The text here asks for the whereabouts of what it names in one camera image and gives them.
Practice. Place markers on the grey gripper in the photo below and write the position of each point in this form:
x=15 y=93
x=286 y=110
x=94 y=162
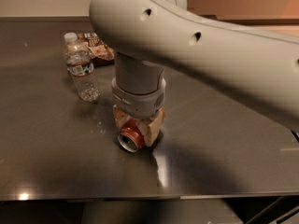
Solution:
x=137 y=104

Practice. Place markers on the red coke can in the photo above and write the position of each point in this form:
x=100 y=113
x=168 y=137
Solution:
x=130 y=137

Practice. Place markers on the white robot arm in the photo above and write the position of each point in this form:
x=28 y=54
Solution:
x=257 y=68

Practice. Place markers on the brown chip bag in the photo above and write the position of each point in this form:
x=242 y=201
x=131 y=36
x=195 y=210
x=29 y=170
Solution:
x=101 y=53

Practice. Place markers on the clear plastic water bottle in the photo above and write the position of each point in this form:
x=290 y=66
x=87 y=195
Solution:
x=80 y=66

